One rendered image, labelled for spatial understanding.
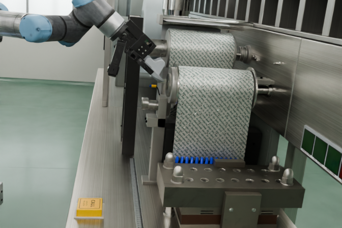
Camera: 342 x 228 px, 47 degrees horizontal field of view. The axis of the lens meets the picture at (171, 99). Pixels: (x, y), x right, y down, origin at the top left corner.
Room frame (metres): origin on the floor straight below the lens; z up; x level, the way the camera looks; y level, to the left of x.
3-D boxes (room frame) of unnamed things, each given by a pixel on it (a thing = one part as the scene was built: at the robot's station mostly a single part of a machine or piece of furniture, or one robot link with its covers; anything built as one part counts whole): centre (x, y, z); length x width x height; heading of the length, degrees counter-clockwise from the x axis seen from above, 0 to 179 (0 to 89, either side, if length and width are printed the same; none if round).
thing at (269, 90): (1.26, -0.29, 1.25); 0.07 x 0.04 x 0.04; 99
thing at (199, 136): (1.17, -0.14, 1.08); 0.23 x 0.01 x 0.18; 99
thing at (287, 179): (1.04, -0.35, 1.05); 0.04 x 0.04 x 0.04
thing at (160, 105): (1.24, 0.05, 1.05); 0.06 x 0.05 x 0.31; 99
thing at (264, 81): (1.26, -0.29, 1.28); 0.06 x 0.05 x 0.02; 99
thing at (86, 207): (1.01, 0.20, 0.91); 0.07 x 0.07 x 0.02; 9
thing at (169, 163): (1.08, -0.01, 1.05); 0.04 x 0.04 x 0.04
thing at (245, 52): (1.50, -0.25, 1.33); 0.07 x 0.07 x 0.07; 9
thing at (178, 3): (1.94, 0.01, 1.50); 0.14 x 0.14 x 0.06
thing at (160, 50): (1.45, 0.07, 1.33); 0.06 x 0.06 x 0.06; 9
